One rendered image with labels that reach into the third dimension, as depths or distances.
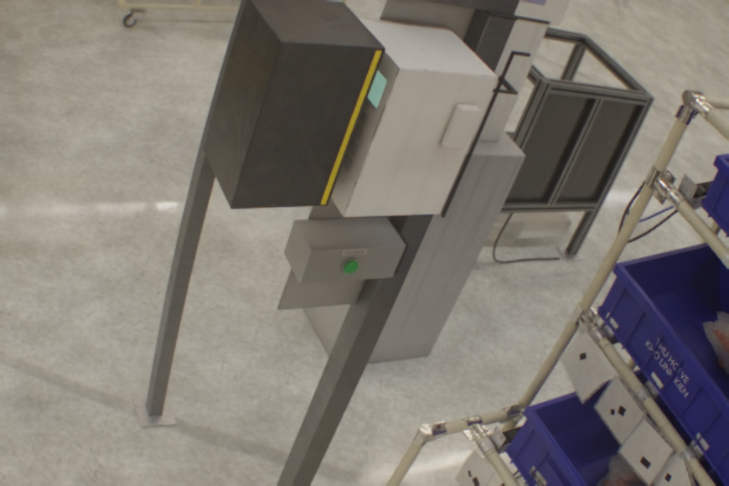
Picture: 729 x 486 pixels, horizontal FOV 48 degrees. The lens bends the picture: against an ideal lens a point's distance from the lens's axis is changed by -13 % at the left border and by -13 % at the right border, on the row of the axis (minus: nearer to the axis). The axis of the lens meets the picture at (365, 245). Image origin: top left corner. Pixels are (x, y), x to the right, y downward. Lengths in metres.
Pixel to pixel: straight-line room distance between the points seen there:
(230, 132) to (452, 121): 0.34
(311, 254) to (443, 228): 1.28
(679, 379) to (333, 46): 1.03
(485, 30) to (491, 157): 1.25
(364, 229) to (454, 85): 0.43
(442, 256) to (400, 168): 1.52
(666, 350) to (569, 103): 1.88
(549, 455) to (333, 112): 0.96
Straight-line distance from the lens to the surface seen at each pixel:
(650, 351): 1.93
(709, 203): 1.79
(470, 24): 1.59
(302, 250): 1.66
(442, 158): 1.49
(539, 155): 3.68
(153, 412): 2.80
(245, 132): 1.34
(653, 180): 1.85
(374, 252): 1.70
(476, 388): 3.33
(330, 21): 1.35
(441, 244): 2.92
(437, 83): 1.39
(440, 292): 3.10
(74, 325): 3.04
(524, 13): 2.61
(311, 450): 2.24
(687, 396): 1.87
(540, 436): 1.97
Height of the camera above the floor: 2.16
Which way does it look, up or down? 35 degrees down
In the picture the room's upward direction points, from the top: 22 degrees clockwise
